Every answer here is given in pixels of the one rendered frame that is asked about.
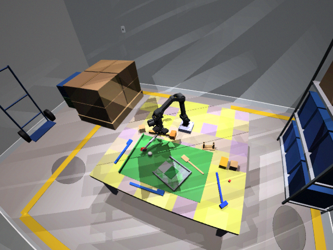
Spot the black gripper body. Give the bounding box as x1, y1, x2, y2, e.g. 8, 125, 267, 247
156, 122, 169, 135

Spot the green flat mat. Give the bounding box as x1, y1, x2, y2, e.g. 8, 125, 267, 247
120, 135, 213, 203

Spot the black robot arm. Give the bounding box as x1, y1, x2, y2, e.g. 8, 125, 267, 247
147, 93, 190, 133

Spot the tan cube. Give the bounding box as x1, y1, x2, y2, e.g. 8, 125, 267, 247
139, 124, 146, 133
229, 160, 238, 171

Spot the orange box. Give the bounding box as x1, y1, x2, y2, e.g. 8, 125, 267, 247
219, 157, 228, 169

